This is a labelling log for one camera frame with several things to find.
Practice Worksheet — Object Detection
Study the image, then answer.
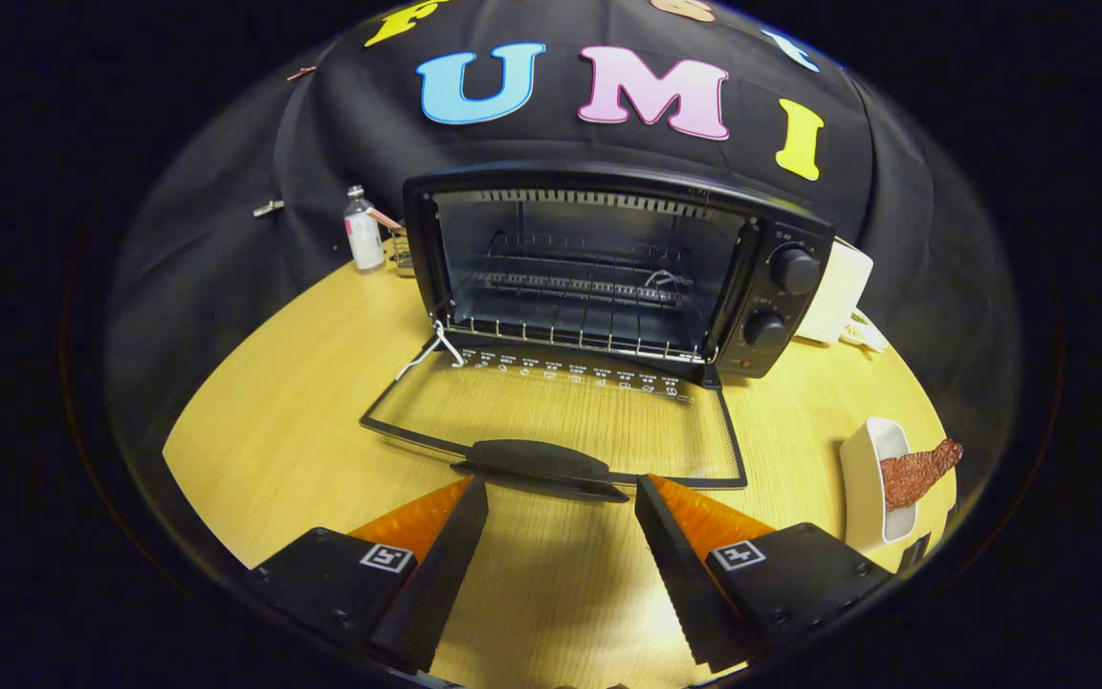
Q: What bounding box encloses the clear plastic bottle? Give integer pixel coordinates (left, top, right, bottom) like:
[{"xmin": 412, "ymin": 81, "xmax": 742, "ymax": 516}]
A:
[{"xmin": 343, "ymin": 185, "xmax": 387, "ymax": 275}]

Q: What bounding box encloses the small wire basket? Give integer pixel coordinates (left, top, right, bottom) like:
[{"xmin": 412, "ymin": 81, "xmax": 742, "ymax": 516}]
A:
[{"xmin": 386, "ymin": 220, "xmax": 416, "ymax": 279}]

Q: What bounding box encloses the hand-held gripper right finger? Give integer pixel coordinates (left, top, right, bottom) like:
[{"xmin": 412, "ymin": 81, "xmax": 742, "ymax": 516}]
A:
[{"xmin": 634, "ymin": 474, "xmax": 897, "ymax": 675}]

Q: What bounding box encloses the black toaster oven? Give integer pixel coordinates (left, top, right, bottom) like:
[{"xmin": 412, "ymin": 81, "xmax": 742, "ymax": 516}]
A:
[{"xmin": 360, "ymin": 161, "xmax": 836, "ymax": 504}]

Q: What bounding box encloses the white rectangular dish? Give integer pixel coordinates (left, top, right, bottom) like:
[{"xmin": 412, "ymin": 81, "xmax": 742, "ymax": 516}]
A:
[{"xmin": 840, "ymin": 416, "xmax": 920, "ymax": 545}]

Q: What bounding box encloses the white countertop appliance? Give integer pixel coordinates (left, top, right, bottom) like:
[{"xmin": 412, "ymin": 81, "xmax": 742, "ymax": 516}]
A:
[{"xmin": 793, "ymin": 237, "xmax": 875, "ymax": 346}]

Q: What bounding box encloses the small white tray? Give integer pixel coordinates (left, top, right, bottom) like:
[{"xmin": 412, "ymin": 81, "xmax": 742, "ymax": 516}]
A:
[{"xmin": 838, "ymin": 309, "xmax": 893, "ymax": 354}]

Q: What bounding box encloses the reddish brown meat piece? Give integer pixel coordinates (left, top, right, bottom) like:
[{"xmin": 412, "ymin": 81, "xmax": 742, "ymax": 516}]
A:
[{"xmin": 881, "ymin": 438, "xmax": 964, "ymax": 512}]

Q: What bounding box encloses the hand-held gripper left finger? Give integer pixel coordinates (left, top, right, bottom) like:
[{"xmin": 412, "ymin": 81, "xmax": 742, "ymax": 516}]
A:
[{"xmin": 243, "ymin": 476, "xmax": 491, "ymax": 675}]

